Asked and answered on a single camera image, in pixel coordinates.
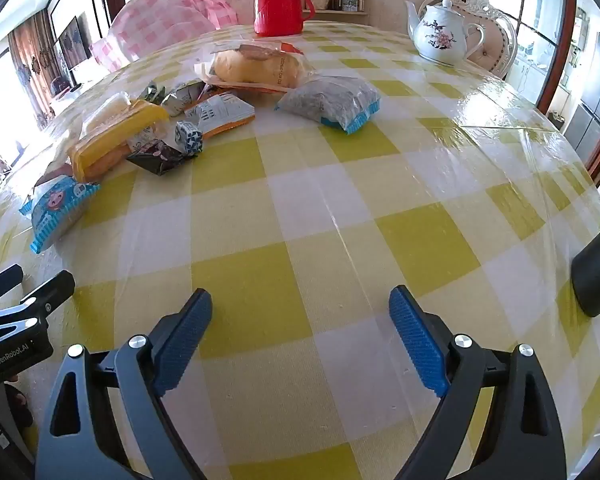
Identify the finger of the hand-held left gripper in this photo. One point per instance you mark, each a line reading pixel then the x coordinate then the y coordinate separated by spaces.
pixel 55 287
pixel 2 282

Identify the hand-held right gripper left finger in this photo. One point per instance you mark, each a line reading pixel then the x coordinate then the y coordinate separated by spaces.
pixel 182 350

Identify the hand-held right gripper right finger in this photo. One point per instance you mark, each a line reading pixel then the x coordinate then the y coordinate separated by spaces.
pixel 417 345

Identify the black snack packet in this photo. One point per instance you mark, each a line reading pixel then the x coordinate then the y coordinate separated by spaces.
pixel 155 156

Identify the blue white patterned candy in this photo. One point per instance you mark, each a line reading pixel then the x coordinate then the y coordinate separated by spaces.
pixel 187 137

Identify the person's left hand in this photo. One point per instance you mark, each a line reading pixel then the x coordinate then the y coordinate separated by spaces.
pixel 19 402

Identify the blue cartoon snack packet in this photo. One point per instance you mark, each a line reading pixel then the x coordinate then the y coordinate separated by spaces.
pixel 55 210

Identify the yellow bread packet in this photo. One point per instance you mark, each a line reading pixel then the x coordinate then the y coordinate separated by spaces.
pixel 115 140

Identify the yellow checked tablecloth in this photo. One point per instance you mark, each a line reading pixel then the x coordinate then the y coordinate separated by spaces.
pixel 305 220

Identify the dark rounded object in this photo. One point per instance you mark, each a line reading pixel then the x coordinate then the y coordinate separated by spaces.
pixel 597 270

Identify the dark green snack packet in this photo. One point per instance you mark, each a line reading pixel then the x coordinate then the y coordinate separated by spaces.
pixel 152 94

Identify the light green snack packet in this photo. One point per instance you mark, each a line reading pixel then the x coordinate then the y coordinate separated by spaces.
pixel 182 97

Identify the brown curtain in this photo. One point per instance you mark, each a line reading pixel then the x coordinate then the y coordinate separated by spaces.
pixel 30 55

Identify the orange packet white label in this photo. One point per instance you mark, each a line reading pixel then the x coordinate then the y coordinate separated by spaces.
pixel 225 112

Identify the flat screen television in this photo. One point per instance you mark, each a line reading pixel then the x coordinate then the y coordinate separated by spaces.
pixel 75 42

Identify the grey seed packet blue ends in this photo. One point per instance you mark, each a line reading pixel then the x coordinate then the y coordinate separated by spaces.
pixel 325 102

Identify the pink checked cloth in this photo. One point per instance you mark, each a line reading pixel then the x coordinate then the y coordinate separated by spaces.
pixel 155 20

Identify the large clear bread package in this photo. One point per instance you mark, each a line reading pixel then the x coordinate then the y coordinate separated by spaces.
pixel 255 70

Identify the white floral teapot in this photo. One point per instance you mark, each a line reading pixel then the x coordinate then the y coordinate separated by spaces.
pixel 440 35

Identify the grey refrigerator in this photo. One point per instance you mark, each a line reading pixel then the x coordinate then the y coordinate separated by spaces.
pixel 597 90

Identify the brown framed glass door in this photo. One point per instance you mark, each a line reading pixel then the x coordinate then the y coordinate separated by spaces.
pixel 562 45

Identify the teal small box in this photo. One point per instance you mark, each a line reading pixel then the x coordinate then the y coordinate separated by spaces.
pixel 350 1

